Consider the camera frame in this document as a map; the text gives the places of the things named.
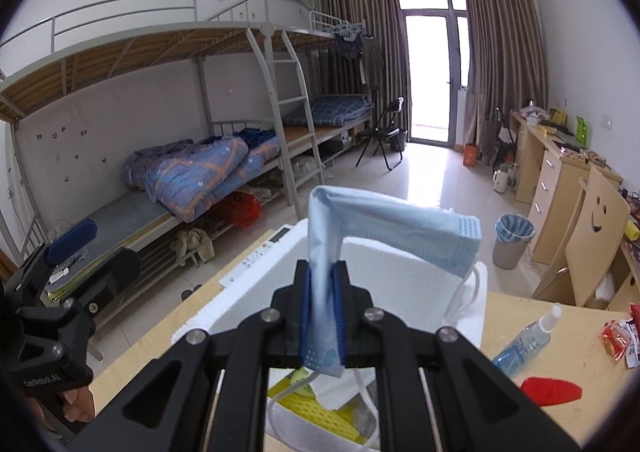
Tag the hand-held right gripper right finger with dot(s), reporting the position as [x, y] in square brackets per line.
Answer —
[340, 322]

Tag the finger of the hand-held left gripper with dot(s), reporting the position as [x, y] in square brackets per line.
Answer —
[72, 239]
[117, 274]

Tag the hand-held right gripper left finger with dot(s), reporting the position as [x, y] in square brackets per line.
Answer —
[305, 322]

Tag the white foam box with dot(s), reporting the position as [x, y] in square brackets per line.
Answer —
[410, 277]

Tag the yellow foam net sleeve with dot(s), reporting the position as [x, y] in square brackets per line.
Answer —
[310, 409]

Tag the blue face mask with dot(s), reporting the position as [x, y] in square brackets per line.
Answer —
[390, 227]

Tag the yellow soft object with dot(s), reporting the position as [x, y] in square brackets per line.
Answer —
[634, 231]

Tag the person's left hand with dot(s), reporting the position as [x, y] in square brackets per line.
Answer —
[80, 407]

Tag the beige clothes pile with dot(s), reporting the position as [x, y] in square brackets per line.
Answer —
[192, 244]

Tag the white remote control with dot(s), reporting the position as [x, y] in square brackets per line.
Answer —
[260, 254]

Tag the blue plaid quilt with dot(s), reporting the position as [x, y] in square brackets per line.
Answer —
[200, 176]

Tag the red plastic bag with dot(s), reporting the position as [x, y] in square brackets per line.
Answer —
[242, 209]

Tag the grey trash bin blue bag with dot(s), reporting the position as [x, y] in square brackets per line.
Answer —
[512, 252]

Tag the clear spray bottle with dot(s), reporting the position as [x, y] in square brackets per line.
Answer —
[525, 344]

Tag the dark blue garment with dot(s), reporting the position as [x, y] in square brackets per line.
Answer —
[252, 137]

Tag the black folding chair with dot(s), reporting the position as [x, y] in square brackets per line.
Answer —
[382, 131]

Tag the blue checked folded quilt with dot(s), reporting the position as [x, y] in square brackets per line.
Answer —
[330, 110]

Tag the white thermos jug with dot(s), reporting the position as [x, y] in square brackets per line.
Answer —
[501, 180]

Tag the white lotion bottle red pump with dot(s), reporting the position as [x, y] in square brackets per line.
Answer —
[550, 389]

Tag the wooden desk with drawers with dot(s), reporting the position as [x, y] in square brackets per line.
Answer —
[555, 192]

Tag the glass balcony door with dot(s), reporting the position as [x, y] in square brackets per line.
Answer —
[430, 71]

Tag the wooden smiley face chair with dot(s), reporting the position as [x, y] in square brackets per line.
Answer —
[595, 232]

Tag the hanging dark clothes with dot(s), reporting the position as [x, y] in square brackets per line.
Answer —
[350, 49]

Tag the white snack packet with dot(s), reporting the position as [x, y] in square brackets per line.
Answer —
[634, 354]

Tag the green snack bag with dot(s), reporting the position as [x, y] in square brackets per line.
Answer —
[581, 130]

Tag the white wall switch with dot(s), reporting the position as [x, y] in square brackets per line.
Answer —
[607, 121]

